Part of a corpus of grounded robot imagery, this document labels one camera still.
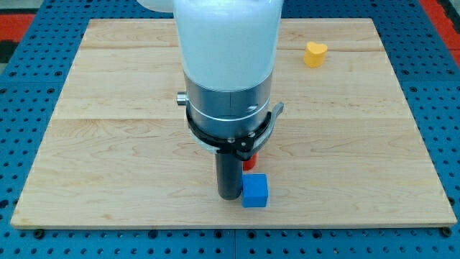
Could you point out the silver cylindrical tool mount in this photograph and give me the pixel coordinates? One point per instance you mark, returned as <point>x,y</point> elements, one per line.
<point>237,123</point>

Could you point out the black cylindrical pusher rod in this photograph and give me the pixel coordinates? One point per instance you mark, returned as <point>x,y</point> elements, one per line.
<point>229,176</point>

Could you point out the yellow heart block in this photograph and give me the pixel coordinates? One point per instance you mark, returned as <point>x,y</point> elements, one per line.
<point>315,54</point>

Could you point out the wooden board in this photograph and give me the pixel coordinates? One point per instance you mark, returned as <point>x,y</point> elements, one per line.
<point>345,152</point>

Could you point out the blue cube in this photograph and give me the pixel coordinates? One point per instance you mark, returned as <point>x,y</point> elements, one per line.
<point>255,190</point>

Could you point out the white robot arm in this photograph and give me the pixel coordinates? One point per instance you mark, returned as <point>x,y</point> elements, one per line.
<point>228,54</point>

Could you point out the red block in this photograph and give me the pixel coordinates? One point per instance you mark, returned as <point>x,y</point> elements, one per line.
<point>250,163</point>

